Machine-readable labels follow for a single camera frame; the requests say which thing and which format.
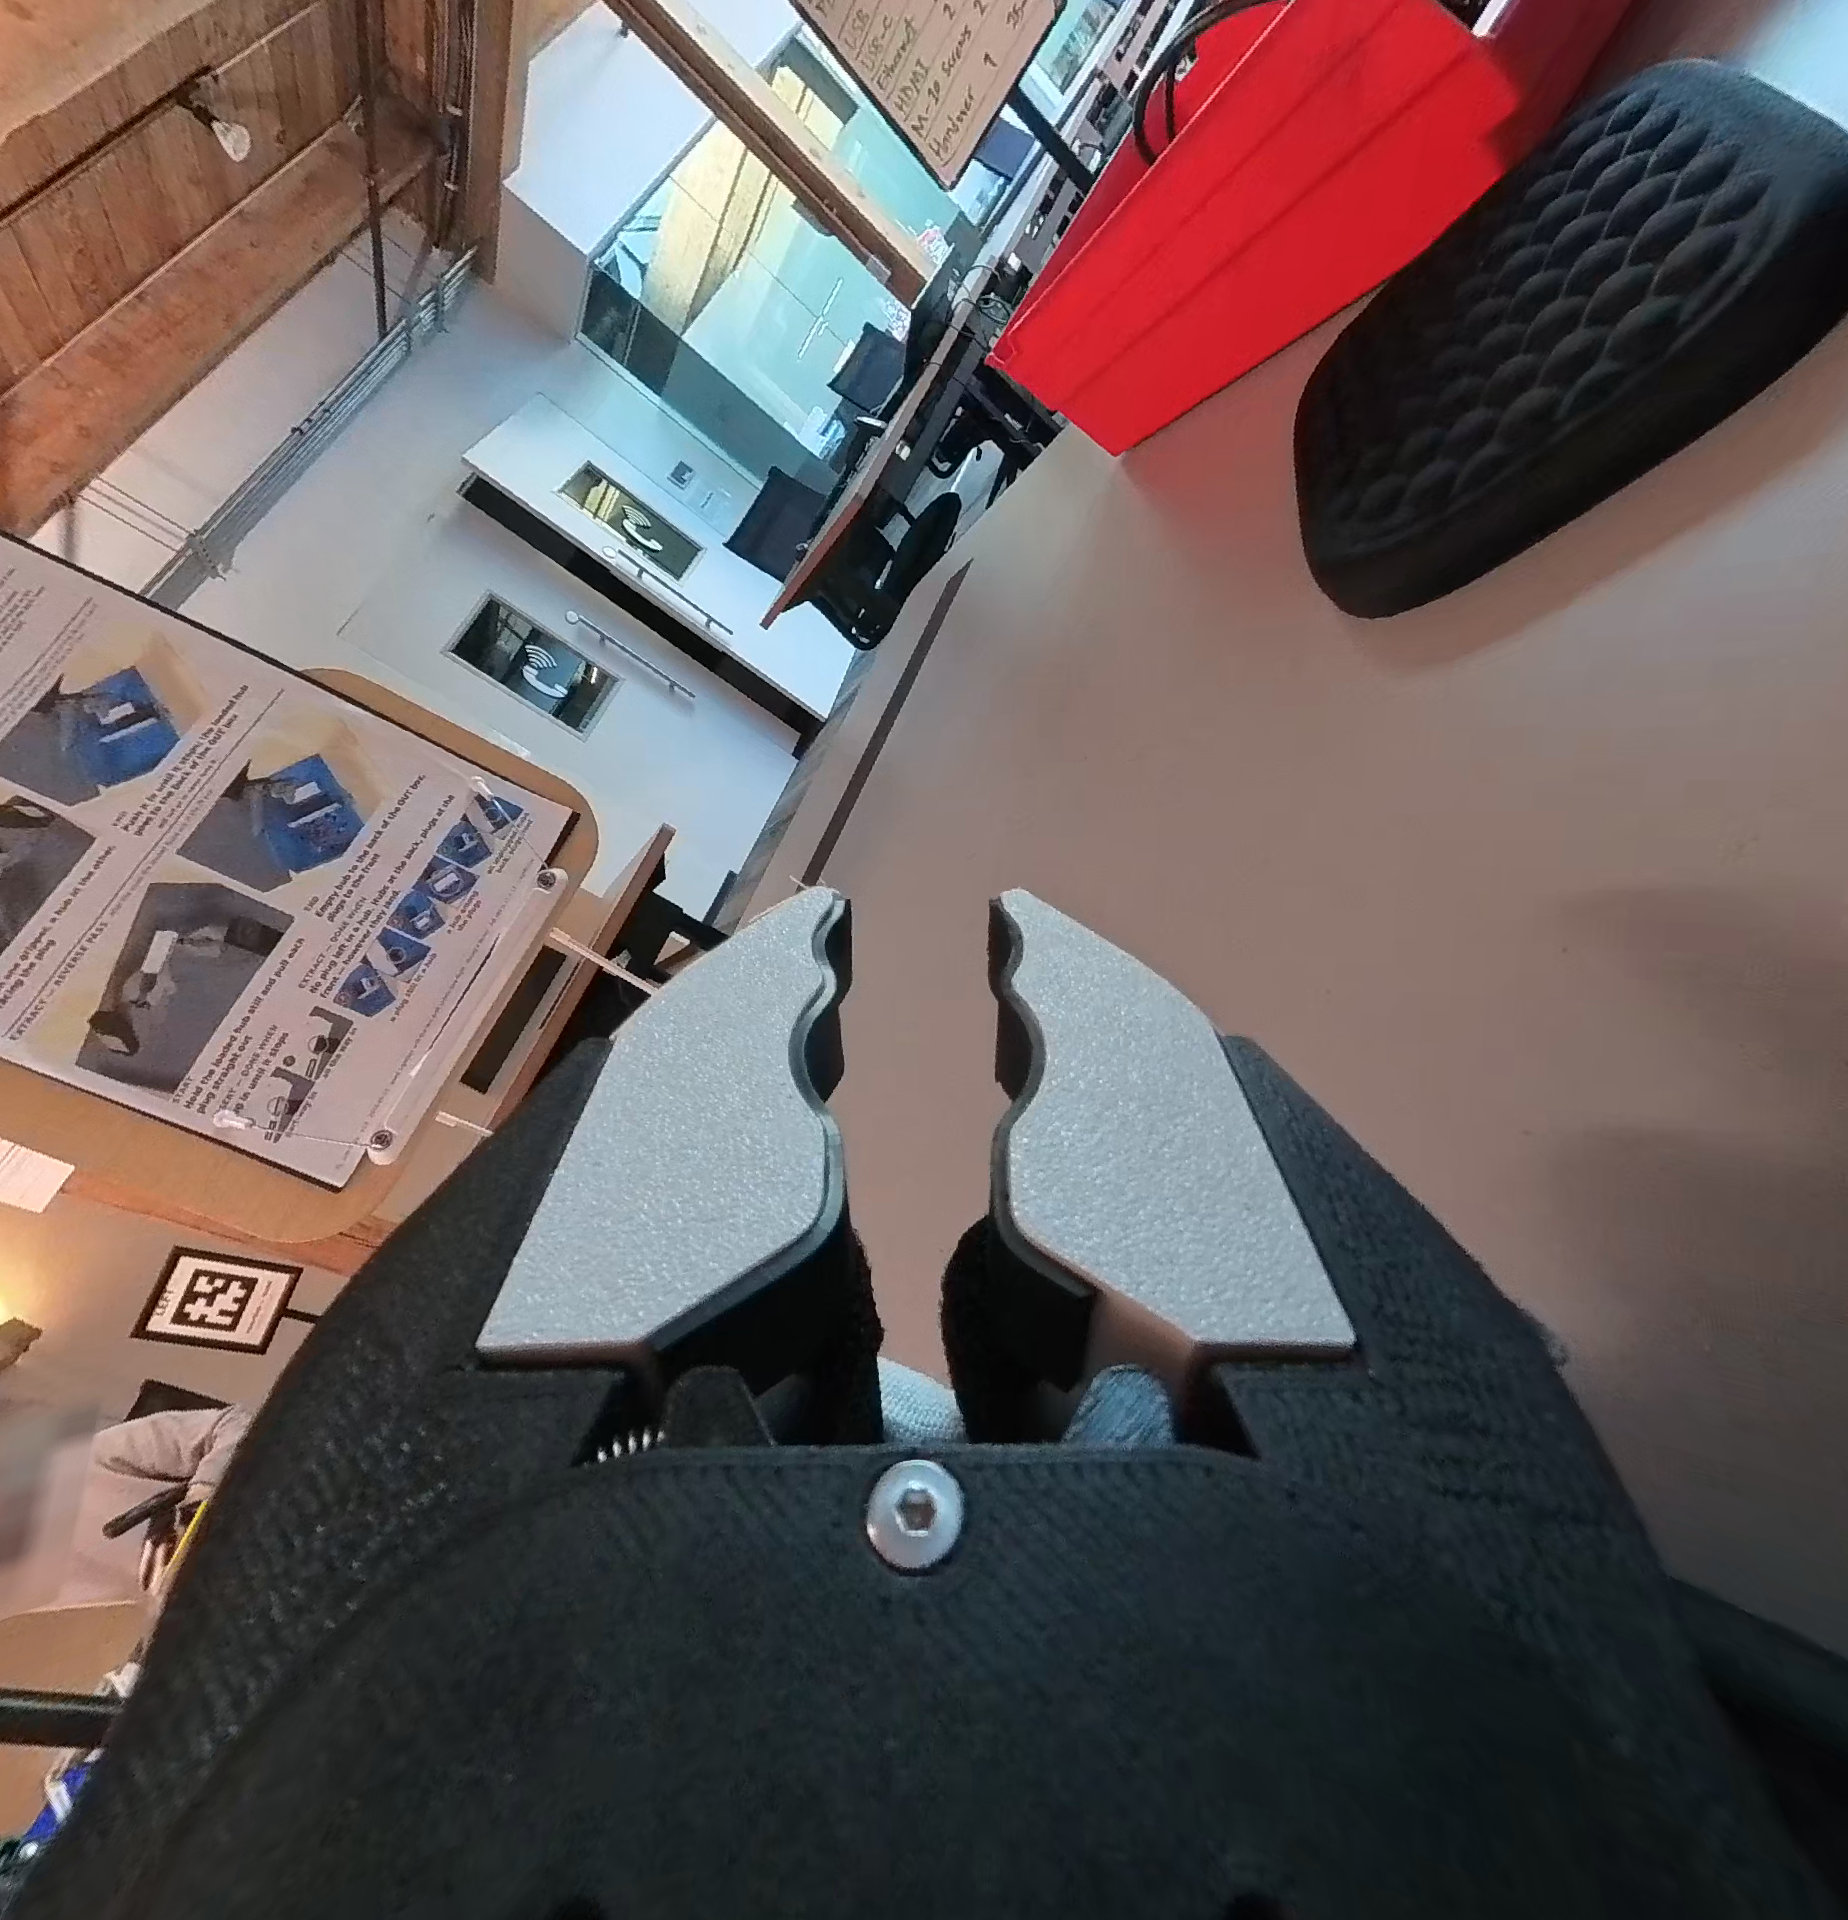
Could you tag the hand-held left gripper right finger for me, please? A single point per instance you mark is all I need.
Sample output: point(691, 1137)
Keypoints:
point(1164, 1184)

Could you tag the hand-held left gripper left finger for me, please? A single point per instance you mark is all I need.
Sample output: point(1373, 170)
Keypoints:
point(669, 1184)

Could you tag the small tag sign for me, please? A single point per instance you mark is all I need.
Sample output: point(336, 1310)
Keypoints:
point(227, 1302)

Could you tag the instruction sheet on stand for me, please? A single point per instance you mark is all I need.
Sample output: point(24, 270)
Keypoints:
point(445, 713)

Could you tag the booth window with sign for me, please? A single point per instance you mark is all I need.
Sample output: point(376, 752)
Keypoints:
point(534, 668)
point(633, 518)

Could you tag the instruction poster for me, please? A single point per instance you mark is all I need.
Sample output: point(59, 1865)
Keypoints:
point(189, 840)

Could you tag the black office chair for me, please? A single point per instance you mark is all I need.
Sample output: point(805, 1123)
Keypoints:
point(886, 570)

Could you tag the white paper note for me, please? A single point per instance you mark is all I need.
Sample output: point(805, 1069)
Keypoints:
point(8, 1163)

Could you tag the black wrist rest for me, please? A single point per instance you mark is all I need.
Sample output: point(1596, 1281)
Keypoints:
point(1554, 331)

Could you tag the red plastic bin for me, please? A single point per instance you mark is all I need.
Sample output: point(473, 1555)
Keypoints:
point(1239, 225)

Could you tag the ceiling spot lamp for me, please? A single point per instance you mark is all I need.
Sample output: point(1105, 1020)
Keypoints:
point(231, 139)

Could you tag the handwritten whiteboard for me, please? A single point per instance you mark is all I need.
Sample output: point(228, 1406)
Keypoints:
point(925, 75)

